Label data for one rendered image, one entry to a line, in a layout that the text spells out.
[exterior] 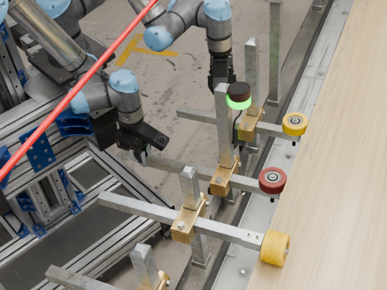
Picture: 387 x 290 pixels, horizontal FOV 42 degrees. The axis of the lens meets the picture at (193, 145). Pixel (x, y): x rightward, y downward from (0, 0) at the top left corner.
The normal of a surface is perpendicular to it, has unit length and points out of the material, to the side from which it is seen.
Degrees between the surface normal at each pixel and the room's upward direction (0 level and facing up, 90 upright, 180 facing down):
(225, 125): 90
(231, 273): 0
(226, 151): 90
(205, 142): 0
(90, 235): 0
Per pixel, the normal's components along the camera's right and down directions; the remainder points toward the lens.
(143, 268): -0.39, 0.67
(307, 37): -0.10, -0.71
